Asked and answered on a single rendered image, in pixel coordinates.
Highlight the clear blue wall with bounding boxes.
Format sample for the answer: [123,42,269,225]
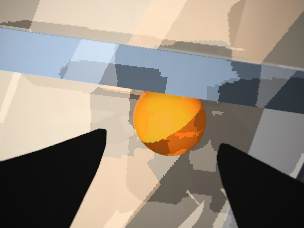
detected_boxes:
[0,28,304,114]

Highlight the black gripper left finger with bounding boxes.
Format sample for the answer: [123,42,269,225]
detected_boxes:
[0,128,107,228]

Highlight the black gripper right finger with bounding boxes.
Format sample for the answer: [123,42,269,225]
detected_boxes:
[217,143,304,228]

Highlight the clear low corner walls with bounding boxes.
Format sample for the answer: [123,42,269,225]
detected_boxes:
[0,25,304,228]

